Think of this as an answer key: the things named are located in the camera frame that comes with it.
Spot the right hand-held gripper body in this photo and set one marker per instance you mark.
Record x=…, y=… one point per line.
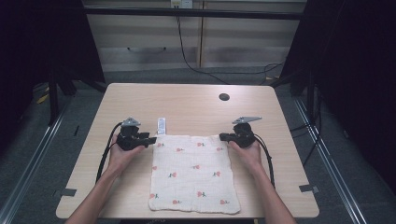
x=243, y=135

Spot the black curtain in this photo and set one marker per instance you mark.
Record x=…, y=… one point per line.
x=358, y=77
x=37, y=56

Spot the grey tape strip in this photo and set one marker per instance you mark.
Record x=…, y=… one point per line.
x=308, y=188

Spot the black horizontal bar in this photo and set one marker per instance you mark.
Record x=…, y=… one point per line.
x=193, y=13

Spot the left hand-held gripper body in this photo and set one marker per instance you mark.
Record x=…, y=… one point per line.
x=130, y=137

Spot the person's right hand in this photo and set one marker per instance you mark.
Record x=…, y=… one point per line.
x=249, y=157

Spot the metal floor rail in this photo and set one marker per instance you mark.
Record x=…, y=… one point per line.
x=330, y=168
x=28, y=168

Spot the dark round table grommet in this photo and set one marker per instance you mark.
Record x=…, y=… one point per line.
x=224, y=96

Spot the person's left hand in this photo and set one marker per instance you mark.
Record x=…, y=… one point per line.
x=123, y=158

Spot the black stand post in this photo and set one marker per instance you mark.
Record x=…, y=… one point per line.
x=53, y=99

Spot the small black floor strip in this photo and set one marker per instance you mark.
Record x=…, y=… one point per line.
x=76, y=130

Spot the yellow floor tape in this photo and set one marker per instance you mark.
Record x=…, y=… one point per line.
x=42, y=98

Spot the white wall socket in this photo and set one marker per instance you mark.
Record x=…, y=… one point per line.
x=181, y=3

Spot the white floral cloth with tag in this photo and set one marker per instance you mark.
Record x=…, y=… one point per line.
x=193, y=177

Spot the light wooden cabinet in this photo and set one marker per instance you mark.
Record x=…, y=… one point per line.
x=243, y=40

